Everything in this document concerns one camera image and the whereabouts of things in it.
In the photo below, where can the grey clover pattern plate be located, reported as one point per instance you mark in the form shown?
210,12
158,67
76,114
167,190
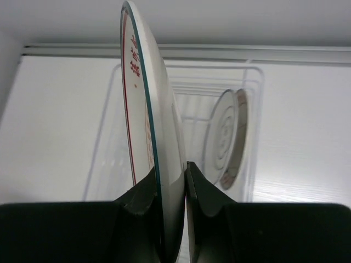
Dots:
220,135

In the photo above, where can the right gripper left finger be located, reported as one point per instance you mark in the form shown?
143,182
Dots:
124,230

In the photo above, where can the dark blue rimmed plate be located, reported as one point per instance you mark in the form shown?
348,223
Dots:
232,171

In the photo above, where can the orange sunburst plate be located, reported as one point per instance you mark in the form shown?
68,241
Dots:
155,137

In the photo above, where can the white wire dish rack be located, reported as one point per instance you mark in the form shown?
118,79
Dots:
197,88

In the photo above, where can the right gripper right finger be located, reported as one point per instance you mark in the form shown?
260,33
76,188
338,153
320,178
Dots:
223,230

